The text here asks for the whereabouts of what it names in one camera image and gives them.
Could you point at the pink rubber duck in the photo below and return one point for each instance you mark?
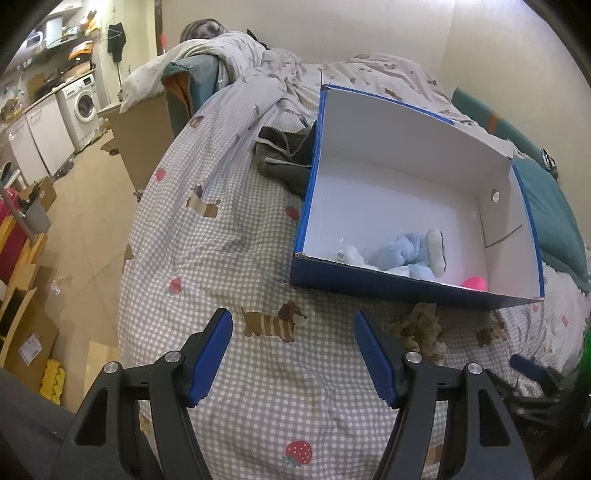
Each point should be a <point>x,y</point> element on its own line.
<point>475,283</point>

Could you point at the teal cushion with orange stripe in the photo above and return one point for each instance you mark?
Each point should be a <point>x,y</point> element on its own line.
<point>480,113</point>

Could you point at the white printed duvet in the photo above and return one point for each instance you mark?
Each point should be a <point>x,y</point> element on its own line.
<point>240,60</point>

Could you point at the teal pillow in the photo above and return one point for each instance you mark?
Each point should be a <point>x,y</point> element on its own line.
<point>554,217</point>

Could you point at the yellow and red shelf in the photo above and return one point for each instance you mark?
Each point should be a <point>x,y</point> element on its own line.
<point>14,251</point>

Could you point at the grey bin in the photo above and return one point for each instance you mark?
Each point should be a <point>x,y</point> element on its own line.
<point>36,217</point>

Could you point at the white water heater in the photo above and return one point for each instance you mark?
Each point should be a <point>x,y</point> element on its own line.
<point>54,31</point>

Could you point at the light blue fluffy scrunchie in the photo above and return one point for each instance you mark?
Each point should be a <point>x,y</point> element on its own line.
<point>401,254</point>

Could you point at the blue cardboard box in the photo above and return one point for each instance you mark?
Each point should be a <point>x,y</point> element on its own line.
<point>397,194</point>

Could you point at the brown cardboard cabinet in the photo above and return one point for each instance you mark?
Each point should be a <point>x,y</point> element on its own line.
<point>138,138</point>

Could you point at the yellow egg tray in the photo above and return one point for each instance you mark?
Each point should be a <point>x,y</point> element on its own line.
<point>53,382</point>

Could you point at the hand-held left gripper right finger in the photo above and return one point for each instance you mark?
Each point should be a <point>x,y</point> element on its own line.
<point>376,355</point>

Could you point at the black and white small item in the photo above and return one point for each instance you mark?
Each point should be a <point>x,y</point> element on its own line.
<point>549,160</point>

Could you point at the brown frilly scrunchie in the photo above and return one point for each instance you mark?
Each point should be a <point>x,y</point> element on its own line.
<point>420,330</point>

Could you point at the cardboard box with label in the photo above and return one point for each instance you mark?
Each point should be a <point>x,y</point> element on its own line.
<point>27,341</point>

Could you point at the teal and orange cloth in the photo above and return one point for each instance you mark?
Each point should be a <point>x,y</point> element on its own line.
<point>189,87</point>

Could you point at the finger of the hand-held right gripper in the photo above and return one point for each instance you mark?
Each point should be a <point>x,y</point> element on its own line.
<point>531,369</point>

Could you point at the white soft item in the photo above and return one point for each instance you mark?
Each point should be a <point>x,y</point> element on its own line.
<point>353,256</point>
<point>436,251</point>

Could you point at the black hanging garment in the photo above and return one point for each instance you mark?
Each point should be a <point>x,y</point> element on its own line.
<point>116,39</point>

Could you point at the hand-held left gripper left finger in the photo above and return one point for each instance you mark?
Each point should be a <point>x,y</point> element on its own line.
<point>212,350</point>

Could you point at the dark cloth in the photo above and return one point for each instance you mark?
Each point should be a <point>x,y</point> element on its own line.
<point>281,159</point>

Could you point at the grey striped cloth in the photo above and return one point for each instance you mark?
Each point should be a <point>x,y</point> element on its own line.
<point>203,28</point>

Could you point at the white washing machine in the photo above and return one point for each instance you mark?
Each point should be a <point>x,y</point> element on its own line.
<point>81,108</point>

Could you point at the white kitchen cabinet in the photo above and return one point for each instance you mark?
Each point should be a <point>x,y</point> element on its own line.
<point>39,138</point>

